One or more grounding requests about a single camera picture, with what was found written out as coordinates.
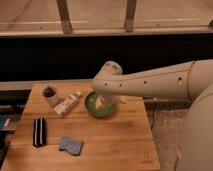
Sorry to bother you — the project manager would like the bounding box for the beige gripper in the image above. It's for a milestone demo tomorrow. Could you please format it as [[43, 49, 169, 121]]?
[[99, 94, 120, 107]]

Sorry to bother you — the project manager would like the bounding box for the white plastic bottle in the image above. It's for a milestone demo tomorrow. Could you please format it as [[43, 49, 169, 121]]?
[[53, 91, 82, 117]]

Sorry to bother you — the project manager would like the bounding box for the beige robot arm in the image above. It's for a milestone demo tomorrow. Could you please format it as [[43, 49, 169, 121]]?
[[92, 59, 213, 171]]

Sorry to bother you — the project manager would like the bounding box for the green bowl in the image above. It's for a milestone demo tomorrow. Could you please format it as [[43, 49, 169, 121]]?
[[84, 91, 117, 118]]

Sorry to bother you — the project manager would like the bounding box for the wooden table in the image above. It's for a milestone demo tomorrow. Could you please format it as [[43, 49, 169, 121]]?
[[1, 84, 160, 171]]

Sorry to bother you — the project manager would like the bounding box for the white cup with dark contents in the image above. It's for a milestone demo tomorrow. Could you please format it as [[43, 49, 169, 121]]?
[[41, 86, 60, 107]]

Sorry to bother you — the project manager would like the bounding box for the blue sponge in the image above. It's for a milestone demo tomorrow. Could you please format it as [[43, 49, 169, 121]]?
[[59, 136, 83, 156]]

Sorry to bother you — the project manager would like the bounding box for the black and white striped cloth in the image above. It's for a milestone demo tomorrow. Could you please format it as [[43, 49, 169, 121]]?
[[33, 118, 47, 147]]

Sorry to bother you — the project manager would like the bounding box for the black cable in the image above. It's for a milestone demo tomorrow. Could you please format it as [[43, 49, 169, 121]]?
[[147, 102, 158, 131]]

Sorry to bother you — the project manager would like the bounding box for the metal window frame post right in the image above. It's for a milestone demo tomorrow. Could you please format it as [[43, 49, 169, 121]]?
[[124, 0, 137, 32]]

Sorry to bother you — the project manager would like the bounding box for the metal window frame post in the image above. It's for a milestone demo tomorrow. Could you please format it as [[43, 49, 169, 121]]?
[[56, 0, 72, 34], [124, 0, 137, 32]]

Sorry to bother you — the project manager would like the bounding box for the metal window frame post left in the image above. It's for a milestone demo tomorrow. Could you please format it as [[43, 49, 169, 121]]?
[[56, 0, 72, 34]]

